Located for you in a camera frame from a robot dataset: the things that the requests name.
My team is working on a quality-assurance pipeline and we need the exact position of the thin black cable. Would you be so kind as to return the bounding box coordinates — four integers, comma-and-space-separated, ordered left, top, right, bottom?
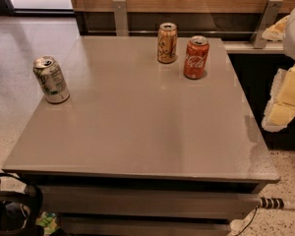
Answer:
234, 206, 260, 236

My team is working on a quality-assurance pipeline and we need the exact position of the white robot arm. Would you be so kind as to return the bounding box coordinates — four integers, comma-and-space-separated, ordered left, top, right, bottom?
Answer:
262, 8, 295, 132

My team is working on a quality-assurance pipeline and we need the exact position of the right metal wall bracket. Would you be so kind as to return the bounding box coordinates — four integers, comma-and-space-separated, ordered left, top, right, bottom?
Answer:
250, 0, 283, 49

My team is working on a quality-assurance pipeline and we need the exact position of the green and white 7up can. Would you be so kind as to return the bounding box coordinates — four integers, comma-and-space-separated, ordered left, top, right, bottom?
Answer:
33, 56, 70, 104

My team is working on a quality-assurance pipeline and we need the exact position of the left metal wall bracket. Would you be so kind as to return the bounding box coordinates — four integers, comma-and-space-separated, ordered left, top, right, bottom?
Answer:
113, 0, 129, 36

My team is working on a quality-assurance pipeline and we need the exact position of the metal wall bracket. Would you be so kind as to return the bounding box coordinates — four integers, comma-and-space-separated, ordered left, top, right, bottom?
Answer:
250, 0, 283, 49
113, 0, 129, 36

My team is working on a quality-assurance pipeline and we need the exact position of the black and white power strip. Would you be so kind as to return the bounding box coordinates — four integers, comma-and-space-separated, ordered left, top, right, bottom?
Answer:
259, 197, 295, 210

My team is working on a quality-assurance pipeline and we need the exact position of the orange LaCroix can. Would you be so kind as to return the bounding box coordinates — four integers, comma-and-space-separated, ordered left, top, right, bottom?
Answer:
157, 23, 178, 64

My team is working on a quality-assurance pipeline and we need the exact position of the green packet on floor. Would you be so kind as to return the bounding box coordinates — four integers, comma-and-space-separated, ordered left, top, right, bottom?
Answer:
36, 211, 59, 236

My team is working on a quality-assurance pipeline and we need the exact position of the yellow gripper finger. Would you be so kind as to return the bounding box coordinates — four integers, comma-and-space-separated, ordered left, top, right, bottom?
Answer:
262, 66, 295, 132
262, 16, 289, 41

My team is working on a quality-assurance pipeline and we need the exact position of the grey table drawer cabinet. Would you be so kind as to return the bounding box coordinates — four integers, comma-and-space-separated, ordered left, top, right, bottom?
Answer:
1, 172, 281, 236

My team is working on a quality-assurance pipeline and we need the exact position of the red Coca-Cola can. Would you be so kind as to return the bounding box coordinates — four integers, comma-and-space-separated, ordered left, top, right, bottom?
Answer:
184, 35, 209, 80

